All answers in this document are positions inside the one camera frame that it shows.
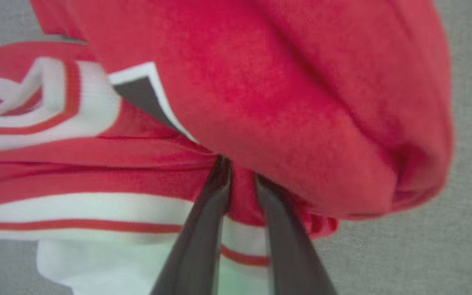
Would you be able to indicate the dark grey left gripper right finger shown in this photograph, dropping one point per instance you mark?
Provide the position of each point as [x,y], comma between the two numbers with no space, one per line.
[289,246]

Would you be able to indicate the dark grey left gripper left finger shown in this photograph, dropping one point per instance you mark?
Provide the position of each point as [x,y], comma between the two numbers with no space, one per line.
[203,229]

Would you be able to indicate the red and white basketball jersey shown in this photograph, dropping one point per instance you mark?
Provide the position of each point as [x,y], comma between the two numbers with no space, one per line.
[285,90]

